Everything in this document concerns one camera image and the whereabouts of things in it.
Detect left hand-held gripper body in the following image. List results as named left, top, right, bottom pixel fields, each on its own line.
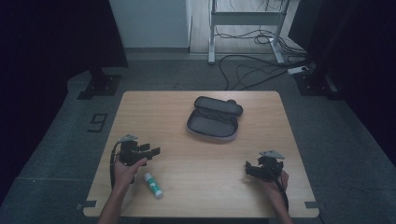
left=117, top=133, right=148, bottom=167

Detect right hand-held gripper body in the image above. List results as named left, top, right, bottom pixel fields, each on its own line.
left=257, top=149, right=286, bottom=183

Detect white green glue stick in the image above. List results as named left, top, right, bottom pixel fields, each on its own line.
left=143, top=172, right=164, bottom=200

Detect grey pencil case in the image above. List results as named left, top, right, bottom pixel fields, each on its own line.
left=185, top=95, right=245, bottom=142

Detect person's left hand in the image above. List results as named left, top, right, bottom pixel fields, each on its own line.
left=112, top=157, right=149, bottom=192

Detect person's right hand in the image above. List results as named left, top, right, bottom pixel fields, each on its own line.
left=261, top=170, right=290, bottom=200

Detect grey tape piece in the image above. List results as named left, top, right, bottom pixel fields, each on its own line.
left=76, top=200, right=98, bottom=212

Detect black stand base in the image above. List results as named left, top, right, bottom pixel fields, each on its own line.
left=77, top=66, right=123, bottom=101
left=293, top=70, right=344, bottom=101

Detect white power strip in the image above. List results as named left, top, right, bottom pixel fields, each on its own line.
left=286, top=65, right=310, bottom=76

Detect dark curtain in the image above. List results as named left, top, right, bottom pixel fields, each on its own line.
left=288, top=0, right=396, bottom=169
left=0, top=0, right=129, bottom=200

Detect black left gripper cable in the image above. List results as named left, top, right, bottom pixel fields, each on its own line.
left=108, top=141, right=121, bottom=189

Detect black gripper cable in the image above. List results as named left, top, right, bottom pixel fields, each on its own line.
left=266, top=166, right=290, bottom=211
left=108, top=141, right=121, bottom=189

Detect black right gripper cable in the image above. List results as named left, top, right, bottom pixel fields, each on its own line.
left=266, top=166, right=290, bottom=211

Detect black floor cables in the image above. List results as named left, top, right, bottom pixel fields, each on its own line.
left=214, top=0, right=316, bottom=91

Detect white metal desk frame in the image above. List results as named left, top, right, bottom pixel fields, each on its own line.
left=207, top=0, right=292, bottom=65

